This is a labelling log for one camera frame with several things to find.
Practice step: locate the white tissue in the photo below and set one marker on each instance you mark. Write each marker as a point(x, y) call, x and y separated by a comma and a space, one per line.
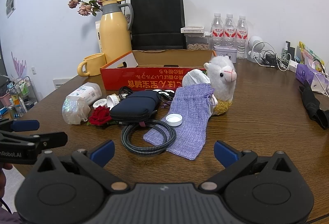
point(195, 77)

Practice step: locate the navy zip case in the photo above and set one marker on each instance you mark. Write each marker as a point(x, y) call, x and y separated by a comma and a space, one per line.
point(133, 106)

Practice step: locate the wall poster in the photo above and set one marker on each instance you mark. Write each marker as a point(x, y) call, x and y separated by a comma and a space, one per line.
point(10, 2)

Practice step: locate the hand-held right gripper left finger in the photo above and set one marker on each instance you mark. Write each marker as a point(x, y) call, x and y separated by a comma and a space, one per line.
point(102, 153)

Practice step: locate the white robot figure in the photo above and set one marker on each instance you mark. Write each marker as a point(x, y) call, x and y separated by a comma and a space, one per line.
point(254, 43)

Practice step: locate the large ribbed white cap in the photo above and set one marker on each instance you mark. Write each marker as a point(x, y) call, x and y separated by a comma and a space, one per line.
point(113, 100)

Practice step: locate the clear seed container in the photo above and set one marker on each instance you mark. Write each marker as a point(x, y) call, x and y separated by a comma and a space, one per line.
point(196, 41)

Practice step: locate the person's left hand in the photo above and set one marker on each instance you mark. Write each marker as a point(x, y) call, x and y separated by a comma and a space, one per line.
point(5, 166)

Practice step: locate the white wall outlet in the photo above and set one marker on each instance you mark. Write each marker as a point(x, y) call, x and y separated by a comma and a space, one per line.
point(33, 70)

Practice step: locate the purple tissue pack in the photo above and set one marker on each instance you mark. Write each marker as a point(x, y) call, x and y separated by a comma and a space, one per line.
point(305, 72)

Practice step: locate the colourful snack bag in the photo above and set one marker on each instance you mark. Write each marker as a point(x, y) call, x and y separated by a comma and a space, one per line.
point(309, 56)

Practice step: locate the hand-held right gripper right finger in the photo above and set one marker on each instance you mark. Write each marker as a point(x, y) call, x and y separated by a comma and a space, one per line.
point(226, 153)

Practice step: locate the yellow mug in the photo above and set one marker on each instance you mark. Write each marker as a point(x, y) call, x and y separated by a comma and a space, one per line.
point(95, 65)

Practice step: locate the small flat white box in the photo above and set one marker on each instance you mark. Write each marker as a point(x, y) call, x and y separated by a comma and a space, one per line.
point(192, 29)

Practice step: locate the red rose flower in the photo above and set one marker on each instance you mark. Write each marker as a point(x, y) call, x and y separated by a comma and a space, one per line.
point(100, 115)

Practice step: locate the white alpaca plush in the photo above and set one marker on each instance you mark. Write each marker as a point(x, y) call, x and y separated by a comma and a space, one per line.
point(223, 85)

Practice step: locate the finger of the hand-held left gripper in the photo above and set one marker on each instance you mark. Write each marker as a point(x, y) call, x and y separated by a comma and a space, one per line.
point(24, 125)
point(52, 139)

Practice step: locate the clear water bottle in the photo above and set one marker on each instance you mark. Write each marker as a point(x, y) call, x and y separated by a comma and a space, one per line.
point(230, 30)
point(242, 34)
point(217, 30)

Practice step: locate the white bottle cap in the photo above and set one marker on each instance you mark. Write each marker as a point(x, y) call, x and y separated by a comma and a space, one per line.
point(174, 120)

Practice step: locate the white wall vent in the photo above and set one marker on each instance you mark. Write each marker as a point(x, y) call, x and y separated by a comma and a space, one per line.
point(63, 82)

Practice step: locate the black folded umbrella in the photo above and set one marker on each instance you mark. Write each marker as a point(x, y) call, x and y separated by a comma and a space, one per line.
point(311, 103)

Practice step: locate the small black box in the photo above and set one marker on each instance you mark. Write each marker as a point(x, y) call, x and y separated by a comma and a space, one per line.
point(291, 52)

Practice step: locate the black paper bag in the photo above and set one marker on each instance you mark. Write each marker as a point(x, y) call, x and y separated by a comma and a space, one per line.
point(156, 21)

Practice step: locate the white charger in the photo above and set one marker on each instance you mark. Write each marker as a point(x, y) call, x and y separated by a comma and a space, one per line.
point(293, 65)

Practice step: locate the purple burlap pouch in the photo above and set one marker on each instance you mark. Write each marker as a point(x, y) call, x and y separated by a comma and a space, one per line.
point(187, 121)

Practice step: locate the black power adapter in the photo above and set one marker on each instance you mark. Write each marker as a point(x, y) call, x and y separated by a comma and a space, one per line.
point(270, 59)

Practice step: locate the small spray bottle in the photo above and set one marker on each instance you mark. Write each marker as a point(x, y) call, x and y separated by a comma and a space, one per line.
point(286, 47)

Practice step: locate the pale tin box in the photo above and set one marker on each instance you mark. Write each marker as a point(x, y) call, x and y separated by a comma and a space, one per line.
point(227, 54)

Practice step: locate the yellow thermos jug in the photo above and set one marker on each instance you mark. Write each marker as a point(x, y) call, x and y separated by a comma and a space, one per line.
point(114, 34)

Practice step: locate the purple wall decal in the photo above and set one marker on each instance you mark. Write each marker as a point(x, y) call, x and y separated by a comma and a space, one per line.
point(18, 65)

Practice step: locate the red cardboard box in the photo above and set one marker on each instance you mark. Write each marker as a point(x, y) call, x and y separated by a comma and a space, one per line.
point(144, 80)

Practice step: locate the metal storage rack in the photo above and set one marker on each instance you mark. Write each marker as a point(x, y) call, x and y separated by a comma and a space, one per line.
point(21, 97)

